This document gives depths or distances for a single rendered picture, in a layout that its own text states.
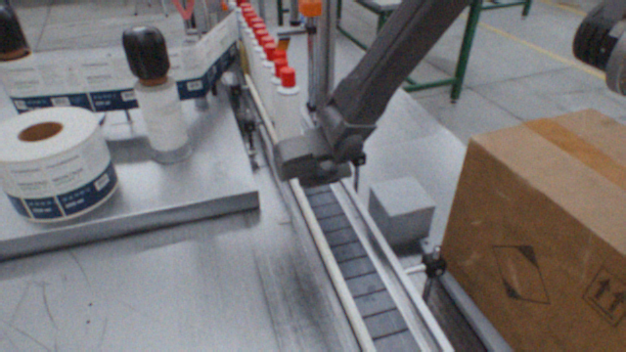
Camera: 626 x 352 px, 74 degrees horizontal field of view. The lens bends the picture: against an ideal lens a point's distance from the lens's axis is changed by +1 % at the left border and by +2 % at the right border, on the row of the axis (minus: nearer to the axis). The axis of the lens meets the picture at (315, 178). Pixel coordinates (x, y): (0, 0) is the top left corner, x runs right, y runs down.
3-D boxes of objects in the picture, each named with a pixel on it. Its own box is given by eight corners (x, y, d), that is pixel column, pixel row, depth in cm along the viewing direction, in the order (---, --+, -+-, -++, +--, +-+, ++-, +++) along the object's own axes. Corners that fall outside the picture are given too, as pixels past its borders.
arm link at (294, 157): (368, 140, 58) (345, 94, 62) (290, 158, 55) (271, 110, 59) (351, 180, 69) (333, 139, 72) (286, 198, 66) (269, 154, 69)
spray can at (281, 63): (274, 133, 107) (268, 57, 95) (294, 132, 108) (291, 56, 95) (276, 145, 103) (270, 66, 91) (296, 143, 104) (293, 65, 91)
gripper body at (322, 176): (290, 155, 76) (297, 142, 69) (341, 146, 79) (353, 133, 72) (298, 189, 75) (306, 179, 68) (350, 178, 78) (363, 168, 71)
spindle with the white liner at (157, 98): (153, 147, 102) (116, 22, 84) (190, 141, 104) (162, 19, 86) (153, 166, 96) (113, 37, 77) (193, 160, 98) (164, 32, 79)
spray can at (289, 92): (277, 147, 102) (271, 67, 90) (295, 141, 104) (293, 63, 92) (286, 156, 99) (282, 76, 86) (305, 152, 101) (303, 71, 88)
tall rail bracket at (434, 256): (385, 315, 70) (397, 247, 60) (424, 303, 72) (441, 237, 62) (394, 330, 68) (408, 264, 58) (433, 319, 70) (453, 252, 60)
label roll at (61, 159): (21, 174, 93) (-11, 117, 85) (116, 154, 99) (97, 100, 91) (7, 233, 79) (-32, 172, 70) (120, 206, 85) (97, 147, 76)
